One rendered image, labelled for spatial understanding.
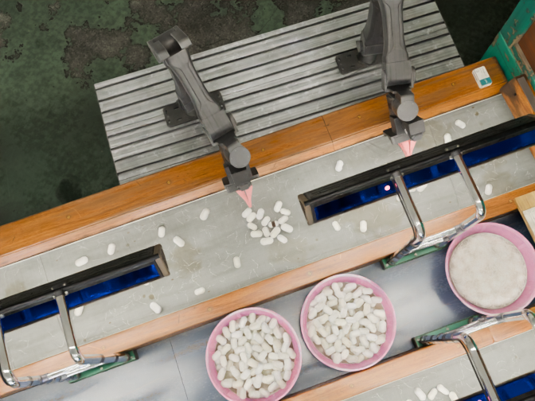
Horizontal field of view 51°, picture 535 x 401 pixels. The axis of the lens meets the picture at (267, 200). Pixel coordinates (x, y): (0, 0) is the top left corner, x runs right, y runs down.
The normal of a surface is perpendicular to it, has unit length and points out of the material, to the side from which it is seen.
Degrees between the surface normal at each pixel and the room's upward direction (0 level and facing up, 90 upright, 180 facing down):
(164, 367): 0
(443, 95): 0
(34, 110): 0
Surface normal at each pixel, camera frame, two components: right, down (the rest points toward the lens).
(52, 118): -0.03, -0.25
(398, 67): 0.04, 0.27
